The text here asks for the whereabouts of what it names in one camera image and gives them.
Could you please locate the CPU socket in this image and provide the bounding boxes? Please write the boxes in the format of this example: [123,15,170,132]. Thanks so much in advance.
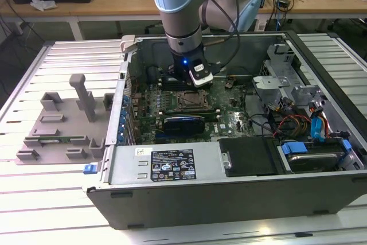
[177,89,212,111]

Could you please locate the black RAM slots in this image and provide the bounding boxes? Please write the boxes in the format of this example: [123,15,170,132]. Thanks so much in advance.
[158,76,190,91]

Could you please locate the black cylinder board part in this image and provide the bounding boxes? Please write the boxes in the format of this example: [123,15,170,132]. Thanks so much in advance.
[146,66,160,84]

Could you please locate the installed RAM sticks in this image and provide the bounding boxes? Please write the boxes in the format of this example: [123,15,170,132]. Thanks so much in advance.
[159,109,220,122]

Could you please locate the black graphics card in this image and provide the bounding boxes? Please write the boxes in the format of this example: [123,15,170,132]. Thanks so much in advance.
[163,115,206,138]

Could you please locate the green motherboard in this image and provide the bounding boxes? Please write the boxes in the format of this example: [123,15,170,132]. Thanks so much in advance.
[126,78,256,144]

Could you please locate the silver drive cage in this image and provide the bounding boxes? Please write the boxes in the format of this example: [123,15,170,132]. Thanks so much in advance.
[252,75,290,105]

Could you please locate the black disk bay cover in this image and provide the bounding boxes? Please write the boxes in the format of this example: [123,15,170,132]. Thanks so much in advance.
[217,137,283,177]

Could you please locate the silver power supply with label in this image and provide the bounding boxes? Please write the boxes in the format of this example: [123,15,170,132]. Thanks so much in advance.
[108,143,223,185]

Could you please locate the grey parts rack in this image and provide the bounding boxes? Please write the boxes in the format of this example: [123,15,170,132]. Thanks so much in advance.
[15,74,115,166]

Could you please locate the green RAM stick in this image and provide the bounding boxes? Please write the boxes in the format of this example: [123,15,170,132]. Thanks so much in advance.
[38,135,72,144]

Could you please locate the black open PC case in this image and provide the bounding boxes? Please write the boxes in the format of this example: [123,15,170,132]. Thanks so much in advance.
[81,30,367,230]

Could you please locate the crumpled white paper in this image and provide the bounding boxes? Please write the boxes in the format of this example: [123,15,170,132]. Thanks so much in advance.
[30,0,57,12]

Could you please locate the hard disk in blue carrier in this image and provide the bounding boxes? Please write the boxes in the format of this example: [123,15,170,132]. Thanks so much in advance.
[276,138,352,173]

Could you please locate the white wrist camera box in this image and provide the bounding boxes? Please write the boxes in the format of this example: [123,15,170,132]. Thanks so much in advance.
[189,58,214,88]

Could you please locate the light grey case handle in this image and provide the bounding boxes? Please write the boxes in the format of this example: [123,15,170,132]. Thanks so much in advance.
[120,34,139,54]

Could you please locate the perforated metal bracket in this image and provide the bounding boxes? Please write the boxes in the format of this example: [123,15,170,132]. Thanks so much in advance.
[259,43,296,79]

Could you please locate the red yellow wire bundle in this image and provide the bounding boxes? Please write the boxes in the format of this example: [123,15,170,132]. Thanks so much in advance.
[275,114,312,137]

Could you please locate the blue flat data cable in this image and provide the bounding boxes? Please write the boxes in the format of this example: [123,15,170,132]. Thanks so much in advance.
[311,115,326,142]

